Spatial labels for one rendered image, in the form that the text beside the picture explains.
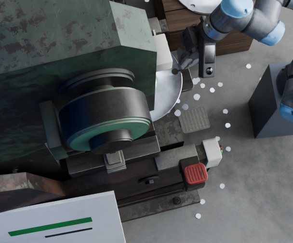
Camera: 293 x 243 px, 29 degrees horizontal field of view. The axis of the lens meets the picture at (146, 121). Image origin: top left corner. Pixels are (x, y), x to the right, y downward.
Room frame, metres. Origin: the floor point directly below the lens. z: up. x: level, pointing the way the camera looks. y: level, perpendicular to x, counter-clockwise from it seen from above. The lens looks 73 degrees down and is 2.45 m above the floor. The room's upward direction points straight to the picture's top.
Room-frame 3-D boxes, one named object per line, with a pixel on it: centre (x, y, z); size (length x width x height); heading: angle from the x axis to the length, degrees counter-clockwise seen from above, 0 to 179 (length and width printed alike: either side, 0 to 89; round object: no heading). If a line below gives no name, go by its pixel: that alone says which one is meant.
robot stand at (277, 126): (0.76, -0.57, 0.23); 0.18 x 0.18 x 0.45; 7
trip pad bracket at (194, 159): (0.37, -0.15, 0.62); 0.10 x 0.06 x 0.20; 15
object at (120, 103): (0.36, 0.11, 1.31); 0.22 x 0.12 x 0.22; 105
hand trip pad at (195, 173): (0.35, -0.15, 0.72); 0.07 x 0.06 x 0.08; 105
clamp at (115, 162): (0.44, 0.11, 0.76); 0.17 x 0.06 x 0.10; 15
